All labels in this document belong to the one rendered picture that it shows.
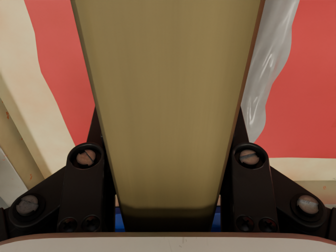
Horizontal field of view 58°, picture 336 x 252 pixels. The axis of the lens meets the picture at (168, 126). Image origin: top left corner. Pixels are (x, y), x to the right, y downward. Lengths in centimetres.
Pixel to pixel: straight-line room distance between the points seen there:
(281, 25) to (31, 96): 23
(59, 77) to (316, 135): 27
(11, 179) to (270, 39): 29
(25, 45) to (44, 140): 12
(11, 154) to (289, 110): 28
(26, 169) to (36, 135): 4
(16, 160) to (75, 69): 13
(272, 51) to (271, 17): 3
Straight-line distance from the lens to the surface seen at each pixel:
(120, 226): 42
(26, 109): 33
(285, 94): 31
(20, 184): 38
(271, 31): 25
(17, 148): 36
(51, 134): 35
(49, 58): 28
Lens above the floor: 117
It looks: 43 degrees down
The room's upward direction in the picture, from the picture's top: 179 degrees clockwise
